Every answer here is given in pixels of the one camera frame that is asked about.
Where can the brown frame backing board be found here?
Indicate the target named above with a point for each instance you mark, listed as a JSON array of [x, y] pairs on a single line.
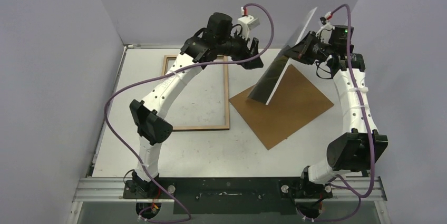
[[295, 103]]

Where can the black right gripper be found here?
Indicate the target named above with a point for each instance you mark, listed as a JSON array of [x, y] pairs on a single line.
[[308, 46]]

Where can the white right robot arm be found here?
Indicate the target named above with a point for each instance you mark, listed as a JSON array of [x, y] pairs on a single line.
[[361, 144]]

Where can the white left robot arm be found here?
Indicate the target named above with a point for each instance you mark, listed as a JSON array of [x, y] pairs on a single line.
[[216, 39]]

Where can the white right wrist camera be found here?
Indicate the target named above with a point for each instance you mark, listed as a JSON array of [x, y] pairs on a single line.
[[325, 21]]

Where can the wooden picture frame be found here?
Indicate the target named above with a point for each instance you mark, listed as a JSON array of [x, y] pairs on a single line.
[[226, 125]]

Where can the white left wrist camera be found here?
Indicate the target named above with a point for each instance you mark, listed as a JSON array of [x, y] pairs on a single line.
[[247, 23]]

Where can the landscape photo print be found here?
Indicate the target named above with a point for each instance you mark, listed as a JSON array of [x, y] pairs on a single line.
[[264, 90]]

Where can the clear glass pane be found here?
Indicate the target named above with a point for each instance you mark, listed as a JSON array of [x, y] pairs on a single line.
[[202, 101]]

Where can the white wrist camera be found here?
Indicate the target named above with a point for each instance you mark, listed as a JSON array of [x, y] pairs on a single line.
[[325, 21], [247, 23]]

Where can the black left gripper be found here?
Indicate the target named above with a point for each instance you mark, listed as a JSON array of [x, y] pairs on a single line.
[[246, 53]]

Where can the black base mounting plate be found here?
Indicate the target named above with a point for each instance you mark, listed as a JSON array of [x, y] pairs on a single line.
[[245, 196]]

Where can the aluminium rail front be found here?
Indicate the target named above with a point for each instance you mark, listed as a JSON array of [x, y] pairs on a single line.
[[112, 190]]

